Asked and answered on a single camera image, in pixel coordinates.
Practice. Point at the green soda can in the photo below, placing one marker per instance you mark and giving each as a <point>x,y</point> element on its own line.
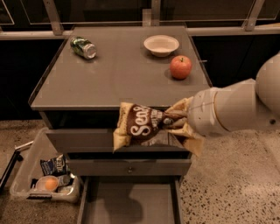
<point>83,47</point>

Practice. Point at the grey drawer cabinet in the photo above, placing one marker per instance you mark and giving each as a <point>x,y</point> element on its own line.
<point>75,93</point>

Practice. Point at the red apple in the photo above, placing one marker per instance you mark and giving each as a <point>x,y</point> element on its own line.
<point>180,67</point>

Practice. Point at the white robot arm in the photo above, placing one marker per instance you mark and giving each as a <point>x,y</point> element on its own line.
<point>252,104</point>

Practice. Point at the grey bottom drawer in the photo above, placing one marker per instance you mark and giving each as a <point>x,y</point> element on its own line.
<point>131,200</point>

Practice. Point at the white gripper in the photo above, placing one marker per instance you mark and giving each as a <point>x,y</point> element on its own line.
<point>201,112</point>

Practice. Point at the grey middle drawer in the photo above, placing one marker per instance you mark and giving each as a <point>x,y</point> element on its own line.
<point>129,167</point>

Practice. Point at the orange fruit cup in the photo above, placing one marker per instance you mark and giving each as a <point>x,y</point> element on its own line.
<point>47,183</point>

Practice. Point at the clear plastic bin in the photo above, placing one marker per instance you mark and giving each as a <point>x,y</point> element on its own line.
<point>24,184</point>

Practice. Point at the white paper bowl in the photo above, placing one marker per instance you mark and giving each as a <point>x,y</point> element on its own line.
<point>161,45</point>

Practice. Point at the blue chip bag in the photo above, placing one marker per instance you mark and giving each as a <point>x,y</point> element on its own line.
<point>55,166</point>

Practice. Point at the brown chip bag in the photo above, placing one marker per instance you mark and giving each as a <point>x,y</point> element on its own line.
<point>145,126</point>

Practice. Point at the grey top drawer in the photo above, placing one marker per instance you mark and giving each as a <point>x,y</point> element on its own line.
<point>95,140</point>

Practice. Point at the metal railing frame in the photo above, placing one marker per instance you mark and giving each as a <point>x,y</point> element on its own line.
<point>56,16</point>

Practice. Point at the grey drawer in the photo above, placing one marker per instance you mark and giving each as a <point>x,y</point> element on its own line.
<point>131,200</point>
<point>95,140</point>
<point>129,167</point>

